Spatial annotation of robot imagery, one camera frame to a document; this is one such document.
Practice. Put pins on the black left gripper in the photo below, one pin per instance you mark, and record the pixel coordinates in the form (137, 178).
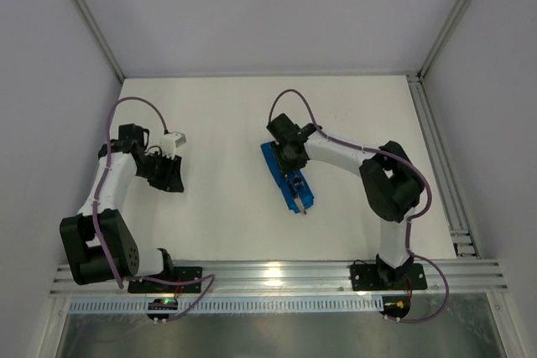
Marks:
(169, 173)

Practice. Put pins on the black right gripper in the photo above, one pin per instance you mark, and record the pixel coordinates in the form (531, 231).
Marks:
(292, 173)

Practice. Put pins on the blue cloth napkin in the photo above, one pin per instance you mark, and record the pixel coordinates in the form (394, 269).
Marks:
(282, 180)

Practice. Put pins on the silver table knife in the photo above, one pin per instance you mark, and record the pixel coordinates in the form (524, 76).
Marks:
(300, 192)

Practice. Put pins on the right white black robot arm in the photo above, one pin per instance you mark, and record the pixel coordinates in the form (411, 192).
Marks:
(391, 184)

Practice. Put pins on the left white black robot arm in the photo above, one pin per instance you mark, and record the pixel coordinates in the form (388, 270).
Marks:
(98, 243)

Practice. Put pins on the left black controller board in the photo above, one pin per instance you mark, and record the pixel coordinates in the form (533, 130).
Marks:
(161, 309)

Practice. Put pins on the black controller board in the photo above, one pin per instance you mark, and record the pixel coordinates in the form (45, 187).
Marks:
(395, 309)
(161, 309)

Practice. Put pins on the right black controller board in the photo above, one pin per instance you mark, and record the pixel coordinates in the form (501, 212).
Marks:
(395, 309)

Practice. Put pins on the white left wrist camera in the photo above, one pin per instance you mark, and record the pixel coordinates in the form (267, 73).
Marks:
(170, 142)

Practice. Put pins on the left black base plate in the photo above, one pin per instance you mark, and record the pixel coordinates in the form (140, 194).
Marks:
(179, 275)

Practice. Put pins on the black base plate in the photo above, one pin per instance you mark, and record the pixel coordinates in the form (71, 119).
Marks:
(179, 275)
(379, 276)

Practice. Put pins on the slotted grey cable duct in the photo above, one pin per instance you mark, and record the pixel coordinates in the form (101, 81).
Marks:
(234, 305)

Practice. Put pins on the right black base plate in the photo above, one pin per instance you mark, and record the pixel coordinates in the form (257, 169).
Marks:
(379, 276)

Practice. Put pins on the right side aluminium rail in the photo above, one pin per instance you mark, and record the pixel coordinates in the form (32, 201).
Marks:
(458, 220)

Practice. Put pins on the aluminium rail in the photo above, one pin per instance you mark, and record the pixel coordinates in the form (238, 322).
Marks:
(458, 220)
(309, 278)

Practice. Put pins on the aluminium front rail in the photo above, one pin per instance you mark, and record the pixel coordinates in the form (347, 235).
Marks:
(309, 278)

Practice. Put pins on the left aluminium frame post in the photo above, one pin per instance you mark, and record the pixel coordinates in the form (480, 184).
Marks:
(92, 25)

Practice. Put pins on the aluminium frame post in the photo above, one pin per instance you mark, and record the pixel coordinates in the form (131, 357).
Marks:
(453, 18)
(92, 25)

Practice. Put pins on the right aluminium frame post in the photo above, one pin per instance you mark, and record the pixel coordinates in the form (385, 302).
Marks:
(453, 18)

